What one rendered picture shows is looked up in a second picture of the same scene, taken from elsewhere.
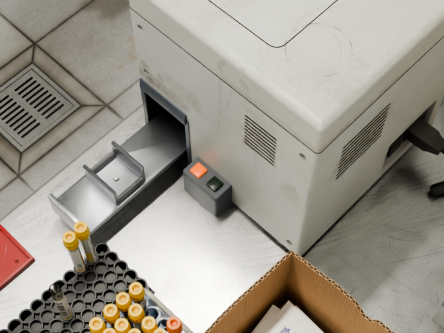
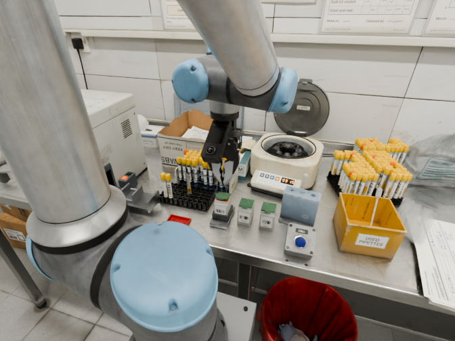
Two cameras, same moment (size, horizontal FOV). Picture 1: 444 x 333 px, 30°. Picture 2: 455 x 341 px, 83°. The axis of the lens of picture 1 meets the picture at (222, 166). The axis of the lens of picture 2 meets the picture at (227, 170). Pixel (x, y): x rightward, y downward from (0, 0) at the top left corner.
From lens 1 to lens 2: 1.09 m
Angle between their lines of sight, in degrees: 75
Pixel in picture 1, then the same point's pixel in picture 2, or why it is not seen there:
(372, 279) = (149, 156)
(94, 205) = (145, 197)
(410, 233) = not seen: hidden behind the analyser
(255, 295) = (170, 139)
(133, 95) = not seen: outside the picture
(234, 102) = (117, 122)
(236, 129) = (121, 136)
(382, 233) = not seen: hidden behind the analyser
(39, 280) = (179, 211)
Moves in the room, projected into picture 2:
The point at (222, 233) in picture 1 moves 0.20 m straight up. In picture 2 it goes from (143, 181) to (133, 131)
